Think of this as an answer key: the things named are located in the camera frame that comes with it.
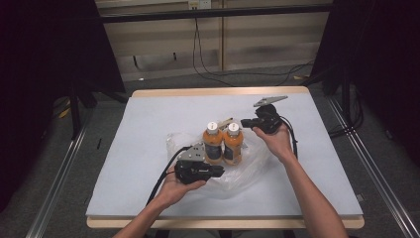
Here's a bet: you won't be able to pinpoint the black floor cables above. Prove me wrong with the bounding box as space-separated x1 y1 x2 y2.
329 86 365 139

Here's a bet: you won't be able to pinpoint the person's right hand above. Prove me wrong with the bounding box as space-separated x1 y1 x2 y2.
252 123 297 164

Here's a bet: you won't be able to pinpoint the black curtain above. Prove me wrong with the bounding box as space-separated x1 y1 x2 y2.
309 0 420 161
0 0 127 213

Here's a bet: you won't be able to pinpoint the orange juice bottle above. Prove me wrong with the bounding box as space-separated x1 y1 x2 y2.
223 122 245 167
202 121 225 166

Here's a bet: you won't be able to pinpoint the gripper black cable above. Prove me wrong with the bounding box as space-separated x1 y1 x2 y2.
279 116 299 161
146 145 193 206

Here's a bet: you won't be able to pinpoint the black horizontal bar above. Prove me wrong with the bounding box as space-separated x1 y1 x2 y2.
100 3 333 24

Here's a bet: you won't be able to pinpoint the wooden wall batten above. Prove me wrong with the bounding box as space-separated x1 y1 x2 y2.
219 0 226 71

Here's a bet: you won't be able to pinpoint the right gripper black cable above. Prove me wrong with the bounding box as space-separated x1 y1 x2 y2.
279 116 299 161

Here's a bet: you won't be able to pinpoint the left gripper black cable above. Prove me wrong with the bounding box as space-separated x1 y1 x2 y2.
146 145 193 206

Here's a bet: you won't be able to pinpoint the white wall socket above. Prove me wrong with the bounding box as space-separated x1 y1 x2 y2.
187 0 213 11

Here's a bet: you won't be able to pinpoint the person's left hand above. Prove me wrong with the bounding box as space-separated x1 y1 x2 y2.
154 170 208 210

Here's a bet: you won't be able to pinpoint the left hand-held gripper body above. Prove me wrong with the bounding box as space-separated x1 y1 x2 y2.
173 142 214 185

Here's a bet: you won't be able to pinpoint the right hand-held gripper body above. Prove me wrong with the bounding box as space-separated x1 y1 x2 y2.
253 95 289 135

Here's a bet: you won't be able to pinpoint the black power cable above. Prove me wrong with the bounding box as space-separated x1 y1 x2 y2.
192 8 236 87
196 8 315 87

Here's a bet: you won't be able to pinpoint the beige flat tag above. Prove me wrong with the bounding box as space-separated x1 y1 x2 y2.
217 117 235 131

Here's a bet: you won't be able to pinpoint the clear plastic bag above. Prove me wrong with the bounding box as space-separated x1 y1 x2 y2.
165 130 272 200

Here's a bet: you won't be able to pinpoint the metal floor rail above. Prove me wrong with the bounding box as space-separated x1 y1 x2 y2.
326 94 420 238
25 108 91 238

